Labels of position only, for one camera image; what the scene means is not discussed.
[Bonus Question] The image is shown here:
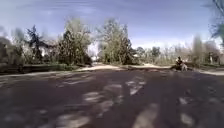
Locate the grey asphalt road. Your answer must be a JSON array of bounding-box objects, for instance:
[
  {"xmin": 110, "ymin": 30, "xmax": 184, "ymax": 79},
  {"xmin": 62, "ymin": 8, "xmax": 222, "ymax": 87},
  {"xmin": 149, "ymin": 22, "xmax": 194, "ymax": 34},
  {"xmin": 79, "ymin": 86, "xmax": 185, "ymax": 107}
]
[{"xmin": 0, "ymin": 67, "xmax": 224, "ymax": 128}]

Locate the person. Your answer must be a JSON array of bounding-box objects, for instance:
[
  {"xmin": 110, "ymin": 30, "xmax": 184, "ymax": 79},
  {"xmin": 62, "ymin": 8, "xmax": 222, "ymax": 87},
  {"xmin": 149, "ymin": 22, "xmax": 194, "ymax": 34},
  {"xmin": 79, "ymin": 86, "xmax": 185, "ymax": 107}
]
[{"xmin": 174, "ymin": 55, "xmax": 189, "ymax": 72}]

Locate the grass verge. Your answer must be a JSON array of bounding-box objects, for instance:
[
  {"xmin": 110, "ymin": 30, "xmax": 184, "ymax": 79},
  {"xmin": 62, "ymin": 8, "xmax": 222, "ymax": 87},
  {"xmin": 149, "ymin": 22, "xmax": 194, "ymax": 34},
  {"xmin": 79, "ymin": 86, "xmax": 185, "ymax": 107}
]
[
  {"xmin": 186, "ymin": 63, "xmax": 224, "ymax": 74},
  {"xmin": 0, "ymin": 63, "xmax": 88, "ymax": 76}
]

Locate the row of trees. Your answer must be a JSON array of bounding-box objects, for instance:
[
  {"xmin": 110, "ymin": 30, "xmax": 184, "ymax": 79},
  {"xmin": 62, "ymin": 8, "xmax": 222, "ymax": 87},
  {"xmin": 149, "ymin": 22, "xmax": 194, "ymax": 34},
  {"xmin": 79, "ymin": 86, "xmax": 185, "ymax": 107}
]
[{"xmin": 0, "ymin": 16, "xmax": 224, "ymax": 67}]

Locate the pale side path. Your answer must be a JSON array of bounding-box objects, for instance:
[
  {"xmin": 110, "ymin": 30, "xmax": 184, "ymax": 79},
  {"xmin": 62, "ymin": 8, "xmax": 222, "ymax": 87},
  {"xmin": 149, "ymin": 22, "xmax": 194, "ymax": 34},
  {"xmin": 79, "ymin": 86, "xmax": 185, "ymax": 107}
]
[{"xmin": 75, "ymin": 63, "xmax": 174, "ymax": 72}]

